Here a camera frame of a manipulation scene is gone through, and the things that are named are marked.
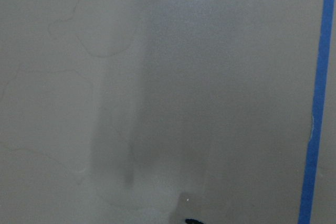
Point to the blue tape line lengthwise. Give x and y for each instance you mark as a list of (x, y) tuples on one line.
[(320, 83)]

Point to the silver metal PPR valve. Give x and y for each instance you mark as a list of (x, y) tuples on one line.
[(192, 221)]

